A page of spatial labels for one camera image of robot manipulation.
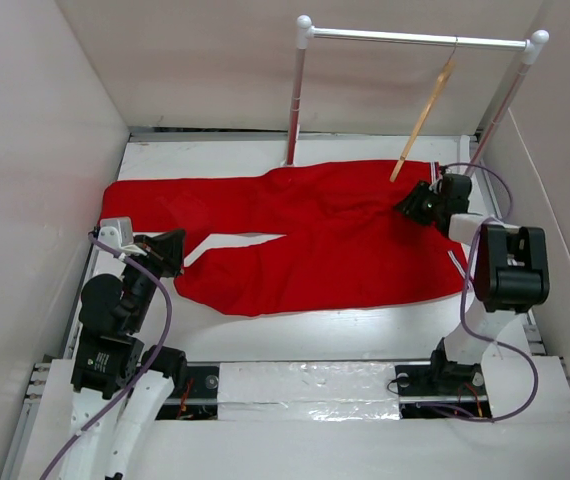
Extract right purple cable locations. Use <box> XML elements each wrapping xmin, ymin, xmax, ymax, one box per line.
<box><xmin>444</xmin><ymin>163</ymin><xmax>540</xmax><ymax>422</ymax></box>

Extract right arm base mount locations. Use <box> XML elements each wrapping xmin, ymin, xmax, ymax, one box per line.
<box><xmin>386</xmin><ymin>350</ymin><xmax>492</xmax><ymax>419</ymax></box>

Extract silver taped foam strip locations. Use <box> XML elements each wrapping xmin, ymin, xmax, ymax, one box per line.
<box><xmin>217</xmin><ymin>361</ymin><xmax>400</xmax><ymax>422</ymax></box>

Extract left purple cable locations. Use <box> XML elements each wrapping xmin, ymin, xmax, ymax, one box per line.
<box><xmin>39</xmin><ymin>232</ymin><xmax>174</xmax><ymax>480</ymax></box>

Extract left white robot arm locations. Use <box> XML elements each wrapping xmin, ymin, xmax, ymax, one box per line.
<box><xmin>46</xmin><ymin>218</ymin><xmax>188</xmax><ymax>479</ymax></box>

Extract white clothes rack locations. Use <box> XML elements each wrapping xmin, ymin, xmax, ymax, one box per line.
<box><xmin>283</xmin><ymin>15</ymin><xmax>550</xmax><ymax>173</ymax></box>

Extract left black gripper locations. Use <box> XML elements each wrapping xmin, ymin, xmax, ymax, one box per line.
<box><xmin>121</xmin><ymin>226</ymin><xmax>186</xmax><ymax>330</ymax></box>

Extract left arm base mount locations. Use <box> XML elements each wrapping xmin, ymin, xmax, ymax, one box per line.
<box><xmin>156</xmin><ymin>363</ymin><xmax>220</xmax><ymax>421</ymax></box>

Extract wooden clothes hanger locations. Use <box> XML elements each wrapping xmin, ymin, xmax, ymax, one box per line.
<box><xmin>389</xmin><ymin>36</ymin><xmax>459</xmax><ymax>183</ymax></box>

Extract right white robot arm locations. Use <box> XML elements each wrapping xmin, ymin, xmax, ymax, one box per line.
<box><xmin>394</xmin><ymin>172</ymin><xmax>550</xmax><ymax>395</ymax></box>

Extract red trousers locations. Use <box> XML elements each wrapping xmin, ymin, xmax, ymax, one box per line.
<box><xmin>101</xmin><ymin>160</ymin><xmax>466</xmax><ymax>317</ymax></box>

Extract purple cable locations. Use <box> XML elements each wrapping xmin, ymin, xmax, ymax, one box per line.
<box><xmin>444</xmin><ymin>163</ymin><xmax>540</xmax><ymax>422</ymax></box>
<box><xmin>39</xmin><ymin>232</ymin><xmax>174</xmax><ymax>480</ymax></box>

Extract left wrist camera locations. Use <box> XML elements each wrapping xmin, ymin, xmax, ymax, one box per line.
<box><xmin>97</xmin><ymin>217</ymin><xmax>134</xmax><ymax>251</ymax></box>

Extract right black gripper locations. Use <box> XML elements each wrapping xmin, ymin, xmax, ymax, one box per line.
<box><xmin>393</xmin><ymin>179</ymin><xmax>446</xmax><ymax>227</ymax></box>

